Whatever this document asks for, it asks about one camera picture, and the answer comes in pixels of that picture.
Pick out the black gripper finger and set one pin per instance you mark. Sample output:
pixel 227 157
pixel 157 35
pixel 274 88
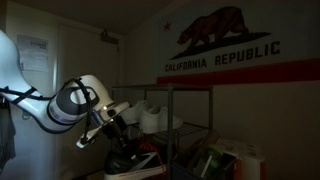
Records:
pixel 122 139

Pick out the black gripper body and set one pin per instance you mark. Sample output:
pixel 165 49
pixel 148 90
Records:
pixel 114 128

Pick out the black sneaker white sole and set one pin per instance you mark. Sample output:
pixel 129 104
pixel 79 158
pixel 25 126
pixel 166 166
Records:
pixel 146 161

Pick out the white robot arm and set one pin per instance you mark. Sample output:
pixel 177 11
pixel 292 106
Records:
pixel 84 97

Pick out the white sneaker rear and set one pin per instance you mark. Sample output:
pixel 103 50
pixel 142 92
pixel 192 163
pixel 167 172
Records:
pixel 132 114

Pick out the metal shoe rack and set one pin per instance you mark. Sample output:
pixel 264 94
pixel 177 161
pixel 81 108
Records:
pixel 171 136

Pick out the white door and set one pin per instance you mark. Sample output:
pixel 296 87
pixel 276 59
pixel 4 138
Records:
pixel 81 52

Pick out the storage bin with items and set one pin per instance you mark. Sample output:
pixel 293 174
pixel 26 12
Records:
pixel 204 160

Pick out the door closer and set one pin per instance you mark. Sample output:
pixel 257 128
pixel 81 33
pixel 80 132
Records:
pixel 105 37

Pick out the hanging grey clothes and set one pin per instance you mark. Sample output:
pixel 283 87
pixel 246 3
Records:
pixel 7 133

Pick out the California Republic flag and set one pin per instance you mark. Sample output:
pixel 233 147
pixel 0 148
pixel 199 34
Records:
pixel 215 42

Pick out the white orange box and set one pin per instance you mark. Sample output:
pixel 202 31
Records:
pixel 250 163

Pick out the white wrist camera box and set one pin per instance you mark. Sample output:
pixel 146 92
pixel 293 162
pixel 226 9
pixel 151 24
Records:
pixel 88 137

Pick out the paper notice on wall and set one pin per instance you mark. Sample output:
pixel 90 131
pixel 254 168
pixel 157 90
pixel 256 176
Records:
pixel 33 53

